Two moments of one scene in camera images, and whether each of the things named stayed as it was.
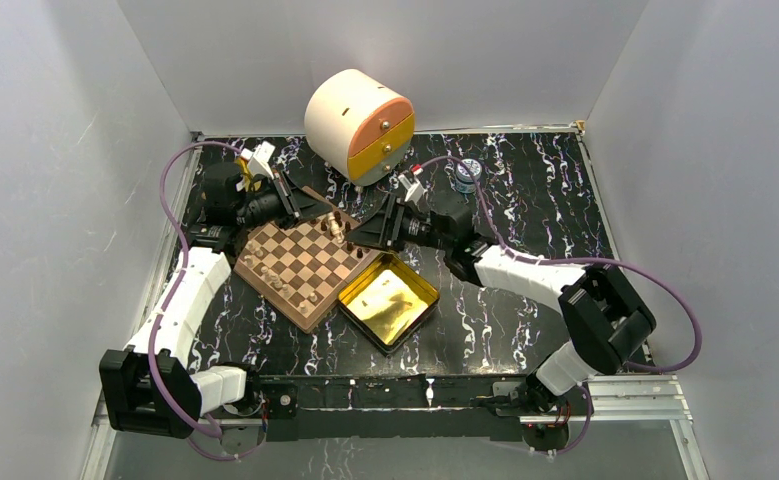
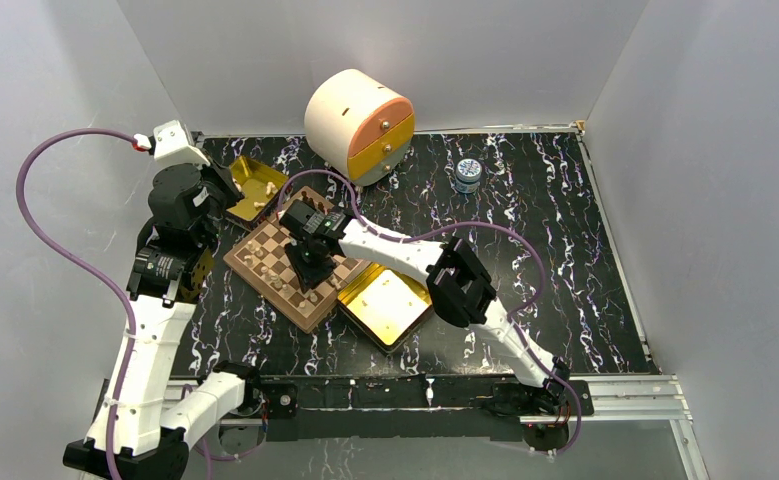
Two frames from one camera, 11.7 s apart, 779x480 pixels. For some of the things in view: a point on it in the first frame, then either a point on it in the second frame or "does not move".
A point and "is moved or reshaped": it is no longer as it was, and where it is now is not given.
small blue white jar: [463, 180] does not move
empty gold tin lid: [386, 300] does not move
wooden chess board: [298, 265] does not move
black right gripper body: [414, 229] → [310, 267]
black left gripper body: [265, 208] → [221, 194]
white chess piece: [335, 229] is moved or reshaped
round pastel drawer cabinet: [357, 126] does not move
